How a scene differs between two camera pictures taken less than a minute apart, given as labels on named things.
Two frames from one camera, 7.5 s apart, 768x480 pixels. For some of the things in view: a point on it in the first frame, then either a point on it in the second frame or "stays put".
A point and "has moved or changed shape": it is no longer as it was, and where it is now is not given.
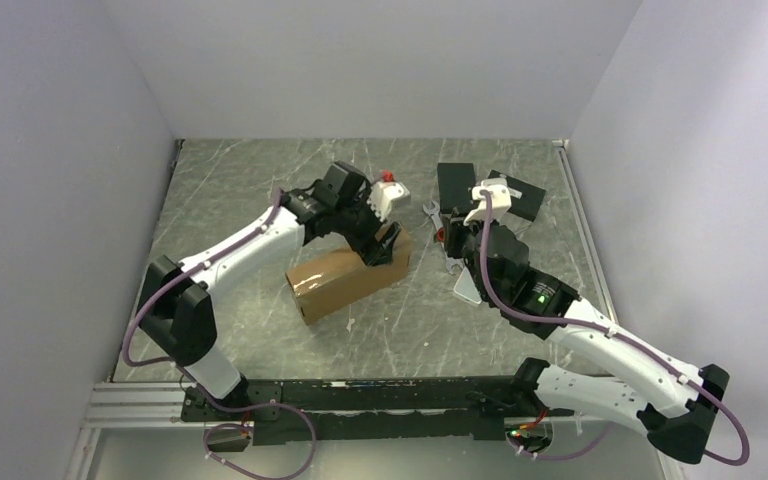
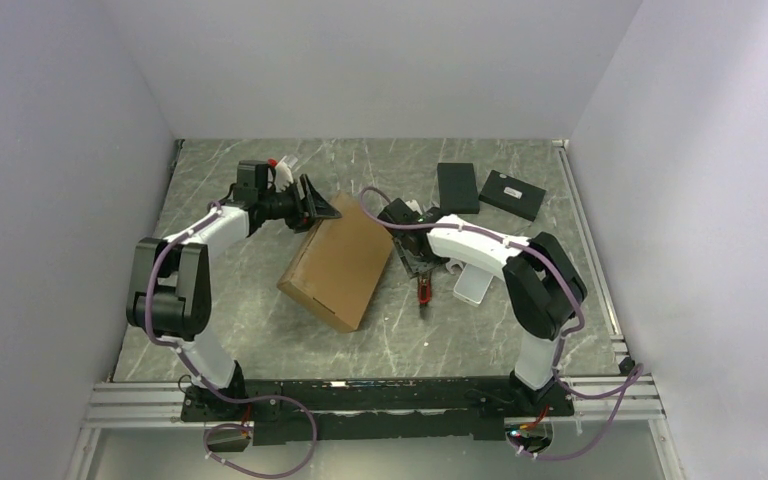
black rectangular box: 455,183 stays put
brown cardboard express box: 326,281 has moved or changed shape
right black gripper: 454,232 -> 415,267
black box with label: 526,198 stays put
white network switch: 467,288 stays put
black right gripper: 374,411 stays put
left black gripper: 371,251 -> 320,208
